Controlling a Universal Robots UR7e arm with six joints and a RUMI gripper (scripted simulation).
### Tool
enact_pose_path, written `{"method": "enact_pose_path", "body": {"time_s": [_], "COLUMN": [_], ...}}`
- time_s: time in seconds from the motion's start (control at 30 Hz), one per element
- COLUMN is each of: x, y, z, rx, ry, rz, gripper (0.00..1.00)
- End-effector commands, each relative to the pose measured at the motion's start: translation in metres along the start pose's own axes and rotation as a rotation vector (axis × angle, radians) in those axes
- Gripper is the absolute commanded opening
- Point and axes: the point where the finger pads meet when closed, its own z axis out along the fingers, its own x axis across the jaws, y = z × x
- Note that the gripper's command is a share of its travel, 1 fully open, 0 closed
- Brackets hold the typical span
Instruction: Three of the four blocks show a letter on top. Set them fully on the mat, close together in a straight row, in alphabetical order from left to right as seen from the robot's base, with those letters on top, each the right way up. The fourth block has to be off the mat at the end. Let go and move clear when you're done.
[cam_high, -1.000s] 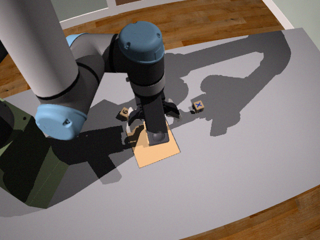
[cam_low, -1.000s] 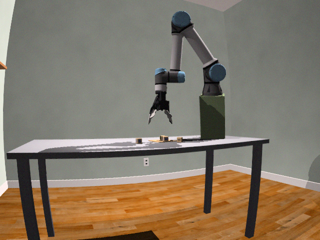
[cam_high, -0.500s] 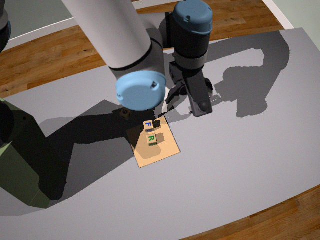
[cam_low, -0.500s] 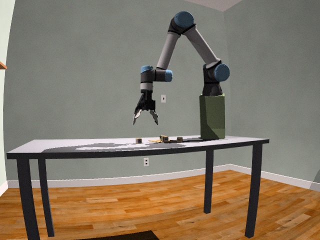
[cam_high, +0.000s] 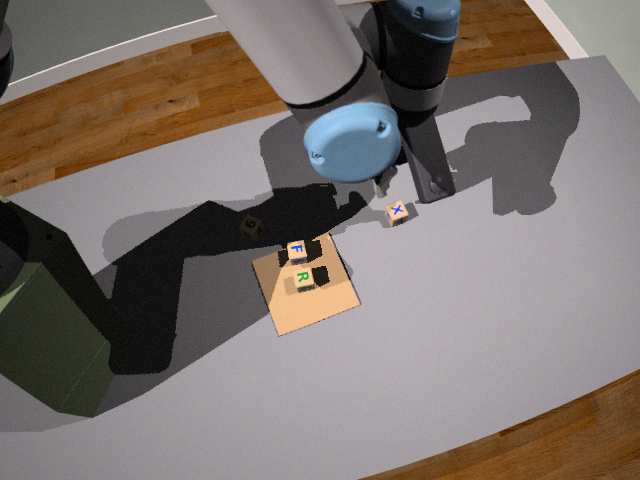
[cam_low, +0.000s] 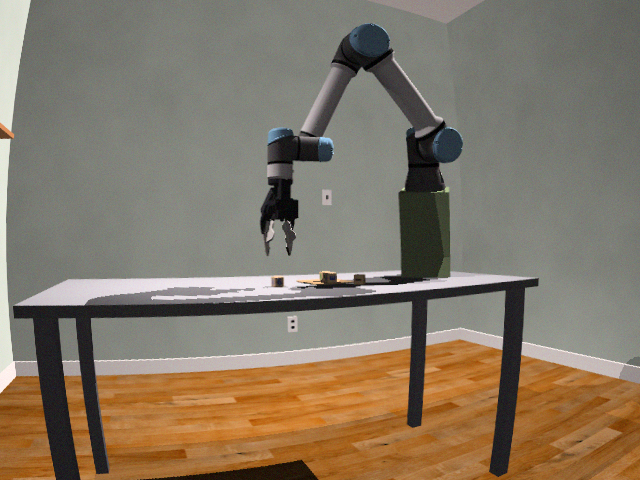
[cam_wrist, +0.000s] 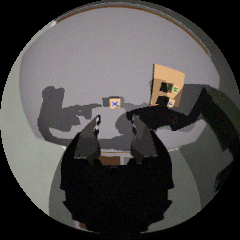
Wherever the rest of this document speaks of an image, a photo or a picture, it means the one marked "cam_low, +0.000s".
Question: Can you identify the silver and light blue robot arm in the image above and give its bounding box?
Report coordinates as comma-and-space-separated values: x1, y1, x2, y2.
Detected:
267, 23, 463, 192

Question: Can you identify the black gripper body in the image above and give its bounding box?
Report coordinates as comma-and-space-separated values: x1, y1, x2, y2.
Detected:
265, 178, 298, 222

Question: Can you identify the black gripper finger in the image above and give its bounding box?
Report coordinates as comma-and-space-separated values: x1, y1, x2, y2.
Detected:
282, 219, 296, 256
260, 209, 274, 256

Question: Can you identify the tan square mat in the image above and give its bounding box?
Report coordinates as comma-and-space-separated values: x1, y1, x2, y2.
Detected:
296, 279, 354, 285

